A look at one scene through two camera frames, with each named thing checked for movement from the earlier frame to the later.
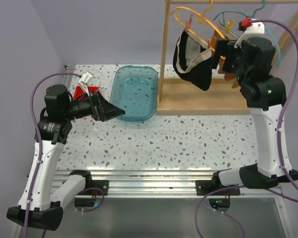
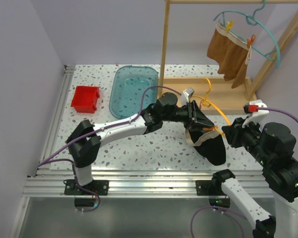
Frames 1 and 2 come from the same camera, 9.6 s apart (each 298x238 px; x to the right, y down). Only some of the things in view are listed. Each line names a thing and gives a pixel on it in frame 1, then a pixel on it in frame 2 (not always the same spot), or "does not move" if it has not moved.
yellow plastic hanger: [202, 19] to [219, 131]
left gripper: [102, 109] to [194, 115]
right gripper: [223, 45] to [233, 132]
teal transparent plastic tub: [134, 89] does not move
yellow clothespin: [229, 26] does not move
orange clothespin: [212, 43] to [209, 128]
